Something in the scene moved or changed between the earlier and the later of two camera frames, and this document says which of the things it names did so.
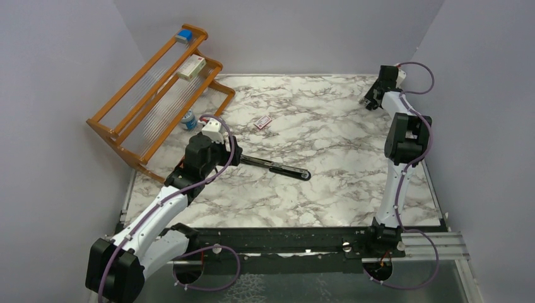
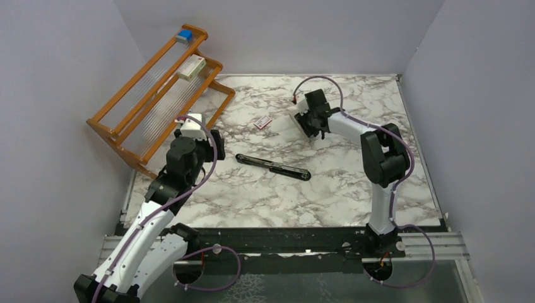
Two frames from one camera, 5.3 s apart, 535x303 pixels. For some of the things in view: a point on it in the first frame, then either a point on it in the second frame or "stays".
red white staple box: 262,122 stays
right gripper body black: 370,94 → 306,122
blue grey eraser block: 184,36 stays
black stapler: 284,171 stays
